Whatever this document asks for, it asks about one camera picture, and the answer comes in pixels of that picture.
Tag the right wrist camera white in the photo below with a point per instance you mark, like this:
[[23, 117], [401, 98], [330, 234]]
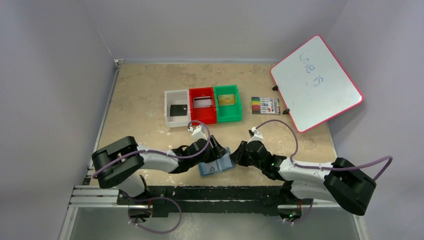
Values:
[[255, 135]]

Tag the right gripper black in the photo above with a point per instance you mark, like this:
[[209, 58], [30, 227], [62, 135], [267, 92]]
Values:
[[243, 153]]

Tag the whiteboard with pink frame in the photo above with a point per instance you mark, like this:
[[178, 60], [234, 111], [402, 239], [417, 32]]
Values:
[[314, 85]]

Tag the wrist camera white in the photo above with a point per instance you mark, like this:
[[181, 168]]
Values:
[[198, 130], [255, 135]]

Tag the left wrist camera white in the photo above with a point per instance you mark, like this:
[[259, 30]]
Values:
[[198, 130]]

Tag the red plastic bin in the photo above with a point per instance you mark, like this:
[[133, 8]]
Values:
[[206, 115]]

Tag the marker pen pack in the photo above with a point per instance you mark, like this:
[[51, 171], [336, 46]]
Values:
[[265, 105]]

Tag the white plastic bin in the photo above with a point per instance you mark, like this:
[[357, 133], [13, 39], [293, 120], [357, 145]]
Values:
[[176, 97]]

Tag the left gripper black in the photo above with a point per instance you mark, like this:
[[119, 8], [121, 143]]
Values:
[[214, 151]]

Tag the black card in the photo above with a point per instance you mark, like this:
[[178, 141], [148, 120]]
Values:
[[177, 110]]

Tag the gold card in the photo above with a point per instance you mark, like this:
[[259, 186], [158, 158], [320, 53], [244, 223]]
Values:
[[226, 100]]

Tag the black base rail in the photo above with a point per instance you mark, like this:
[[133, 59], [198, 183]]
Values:
[[265, 200]]

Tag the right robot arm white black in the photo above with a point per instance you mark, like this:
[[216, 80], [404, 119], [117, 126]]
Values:
[[339, 181]]

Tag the green plastic bin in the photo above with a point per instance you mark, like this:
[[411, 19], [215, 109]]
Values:
[[226, 114]]

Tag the blue card holder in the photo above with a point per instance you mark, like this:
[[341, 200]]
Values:
[[218, 166]]

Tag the white grey card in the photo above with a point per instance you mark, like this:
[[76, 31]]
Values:
[[202, 102]]

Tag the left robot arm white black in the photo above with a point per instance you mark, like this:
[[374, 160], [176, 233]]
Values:
[[116, 164]]

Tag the black whiteboard clip lower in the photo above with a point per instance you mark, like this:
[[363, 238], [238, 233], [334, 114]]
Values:
[[285, 112]]

